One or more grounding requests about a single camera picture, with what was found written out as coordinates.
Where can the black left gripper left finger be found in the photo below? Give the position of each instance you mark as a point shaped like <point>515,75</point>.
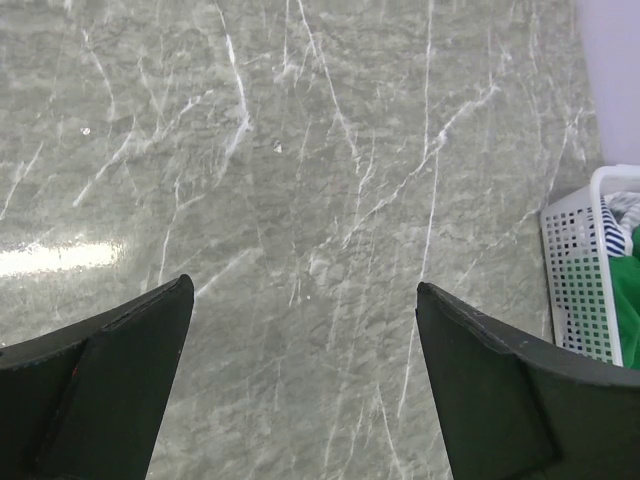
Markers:
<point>87,401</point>

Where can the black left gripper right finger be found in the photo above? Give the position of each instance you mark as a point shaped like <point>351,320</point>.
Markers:
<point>513,406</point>

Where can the green tank top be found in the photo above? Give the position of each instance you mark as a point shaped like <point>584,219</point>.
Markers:
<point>587,330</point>

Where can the blue white striped tank top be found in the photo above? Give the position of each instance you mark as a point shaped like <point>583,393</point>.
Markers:
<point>620,219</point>

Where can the white plastic laundry basket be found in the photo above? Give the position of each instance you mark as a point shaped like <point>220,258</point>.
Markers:
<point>591,244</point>

